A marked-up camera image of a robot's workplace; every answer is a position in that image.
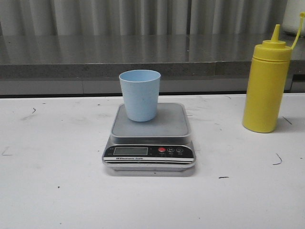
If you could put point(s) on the white container in background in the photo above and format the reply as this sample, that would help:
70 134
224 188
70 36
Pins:
291 18

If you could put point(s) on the light blue plastic cup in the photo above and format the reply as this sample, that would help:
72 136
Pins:
140 90

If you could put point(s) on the silver digital kitchen scale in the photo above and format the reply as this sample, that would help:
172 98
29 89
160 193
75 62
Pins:
163 144

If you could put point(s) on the yellow squeeze bottle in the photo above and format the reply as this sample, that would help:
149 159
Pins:
268 74

